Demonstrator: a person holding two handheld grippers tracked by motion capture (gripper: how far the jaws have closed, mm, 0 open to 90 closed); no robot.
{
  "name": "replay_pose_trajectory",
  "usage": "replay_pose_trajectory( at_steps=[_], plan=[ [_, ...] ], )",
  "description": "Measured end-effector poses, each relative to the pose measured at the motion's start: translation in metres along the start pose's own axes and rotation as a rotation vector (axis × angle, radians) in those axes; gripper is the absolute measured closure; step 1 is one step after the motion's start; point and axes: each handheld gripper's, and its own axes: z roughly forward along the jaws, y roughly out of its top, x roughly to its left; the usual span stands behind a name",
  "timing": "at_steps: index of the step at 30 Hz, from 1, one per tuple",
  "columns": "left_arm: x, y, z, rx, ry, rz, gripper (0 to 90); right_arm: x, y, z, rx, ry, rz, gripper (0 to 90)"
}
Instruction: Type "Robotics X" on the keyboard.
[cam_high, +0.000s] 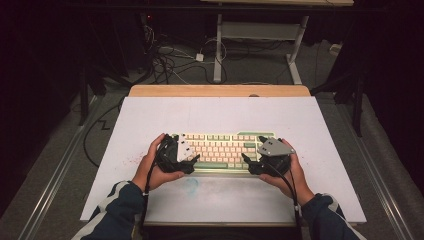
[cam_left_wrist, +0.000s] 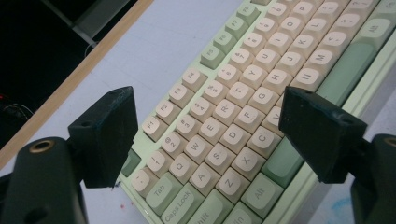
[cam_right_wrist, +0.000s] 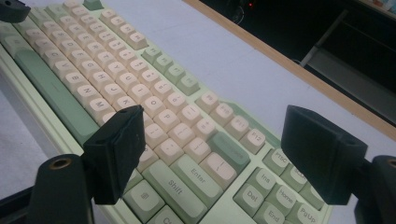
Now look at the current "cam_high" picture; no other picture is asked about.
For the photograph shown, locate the white-framed desk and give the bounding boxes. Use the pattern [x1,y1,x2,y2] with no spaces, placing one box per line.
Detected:
[199,0,355,85]

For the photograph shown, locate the black floor cable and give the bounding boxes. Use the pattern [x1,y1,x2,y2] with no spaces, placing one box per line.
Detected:
[82,98,126,169]

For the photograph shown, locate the right hand-held gripper cable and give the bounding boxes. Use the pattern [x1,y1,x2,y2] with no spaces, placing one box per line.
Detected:
[263,160,304,240]

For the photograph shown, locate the left hand-held gripper cable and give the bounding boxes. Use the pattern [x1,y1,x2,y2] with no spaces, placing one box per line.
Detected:
[137,143,168,240]

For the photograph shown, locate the black metal stand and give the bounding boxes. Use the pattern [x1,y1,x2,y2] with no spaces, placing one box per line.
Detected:
[77,61,134,127]
[310,64,367,138]

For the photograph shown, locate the tangle of floor cables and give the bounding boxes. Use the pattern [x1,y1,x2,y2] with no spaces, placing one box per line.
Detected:
[142,23,228,85]

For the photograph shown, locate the hand-held gripper cable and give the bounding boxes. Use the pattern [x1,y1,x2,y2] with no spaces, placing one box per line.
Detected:
[137,143,168,240]
[263,160,304,240]

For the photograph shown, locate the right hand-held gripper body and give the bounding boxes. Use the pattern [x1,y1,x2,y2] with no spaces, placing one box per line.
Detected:
[248,135,297,177]

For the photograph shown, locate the green and cream keyboard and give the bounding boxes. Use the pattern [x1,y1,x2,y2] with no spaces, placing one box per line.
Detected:
[168,130,278,175]

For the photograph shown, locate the person's left hand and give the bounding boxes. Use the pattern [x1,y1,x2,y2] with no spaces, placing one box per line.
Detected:
[131,132,186,193]

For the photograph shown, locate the person's right hand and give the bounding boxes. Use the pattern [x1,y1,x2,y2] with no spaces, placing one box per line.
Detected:
[259,138,316,207]

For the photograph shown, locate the metal floor rail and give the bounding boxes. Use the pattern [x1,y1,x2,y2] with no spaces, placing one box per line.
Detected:
[17,95,103,240]
[335,102,415,240]

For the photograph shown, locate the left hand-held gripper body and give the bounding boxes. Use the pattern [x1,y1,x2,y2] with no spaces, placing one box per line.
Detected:
[154,133,198,175]

